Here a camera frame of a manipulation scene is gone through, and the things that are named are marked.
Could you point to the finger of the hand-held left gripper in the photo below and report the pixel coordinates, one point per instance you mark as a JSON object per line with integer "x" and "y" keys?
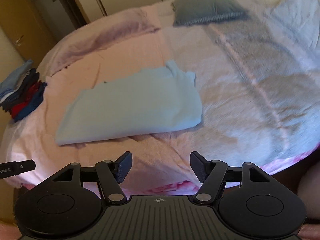
{"x": 23, "y": 167}

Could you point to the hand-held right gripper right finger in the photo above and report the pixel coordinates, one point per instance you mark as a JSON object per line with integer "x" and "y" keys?
{"x": 198, "y": 166}

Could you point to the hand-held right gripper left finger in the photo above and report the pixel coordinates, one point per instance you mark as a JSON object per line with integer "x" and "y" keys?
{"x": 125, "y": 166}

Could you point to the light blue sweatshirt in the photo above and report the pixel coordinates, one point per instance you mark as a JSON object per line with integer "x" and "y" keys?
{"x": 130, "y": 105}

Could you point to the pile of folded clothes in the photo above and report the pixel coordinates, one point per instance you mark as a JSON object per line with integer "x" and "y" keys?
{"x": 20, "y": 97}

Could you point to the pink floral bed skirt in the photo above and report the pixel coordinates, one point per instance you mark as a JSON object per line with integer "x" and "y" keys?
{"x": 175, "y": 187}

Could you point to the grey herringbone blanket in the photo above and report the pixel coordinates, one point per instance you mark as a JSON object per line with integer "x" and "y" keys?
{"x": 262, "y": 92}

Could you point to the lilac pillow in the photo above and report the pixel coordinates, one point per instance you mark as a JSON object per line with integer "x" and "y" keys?
{"x": 100, "y": 37}

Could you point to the wooden door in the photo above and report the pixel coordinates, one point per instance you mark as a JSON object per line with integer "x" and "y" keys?
{"x": 27, "y": 12}

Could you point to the grey cushion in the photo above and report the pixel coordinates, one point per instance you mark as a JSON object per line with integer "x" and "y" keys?
{"x": 207, "y": 7}

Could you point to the striped folded quilt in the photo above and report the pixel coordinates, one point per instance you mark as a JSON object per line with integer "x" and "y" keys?
{"x": 295, "y": 12}

